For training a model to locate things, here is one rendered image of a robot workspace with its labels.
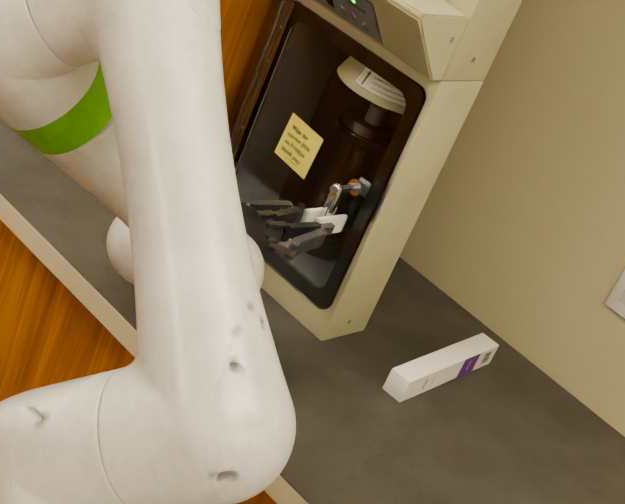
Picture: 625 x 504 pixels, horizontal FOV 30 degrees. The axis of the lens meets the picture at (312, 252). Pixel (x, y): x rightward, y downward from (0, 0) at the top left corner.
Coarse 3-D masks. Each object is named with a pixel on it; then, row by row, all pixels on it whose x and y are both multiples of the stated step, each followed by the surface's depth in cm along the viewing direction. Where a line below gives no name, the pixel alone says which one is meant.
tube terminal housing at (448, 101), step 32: (448, 0) 165; (480, 0) 162; (512, 0) 167; (352, 32) 176; (480, 32) 166; (448, 64) 166; (480, 64) 172; (448, 96) 171; (416, 128) 171; (448, 128) 176; (416, 160) 175; (416, 192) 181; (384, 224) 180; (384, 256) 186; (288, 288) 191; (352, 288) 184; (320, 320) 187; (352, 320) 191
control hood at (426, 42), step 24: (384, 0) 158; (408, 0) 157; (432, 0) 162; (384, 24) 164; (408, 24) 158; (432, 24) 157; (456, 24) 161; (384, 48) 170; (408, 48) 163; (432, 48) 160; (432, 72) 164
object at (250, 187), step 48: (288, 48) 184; (336, 48) 177; (288, 96) 185; (336, 96) 178; (384, 96) 172; (240, 144) 193; (336, 144) 179; (384, 144) 173; (240, 192) 194; (288, 192) 187; (336, 240) 181; (336, 288) 182
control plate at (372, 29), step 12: (324, 0) 174; (336, 0) 170; (348, 0) 167; (360, 0) 164; (336, 12) 173; (348, 12) 170; (360, 12) 167; (372, 12) 164; (360, 24) 170; (372, 24) 166; (372, 36) 169
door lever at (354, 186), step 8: (336, 184) 174; (344, 184) 176; (352, 184) 177; (360, 184) 177; (336, 192) 174; (352, 192) 178; (328, 200) 175; (336, 200) 175; (328, 208) 175; (320, 216) 176
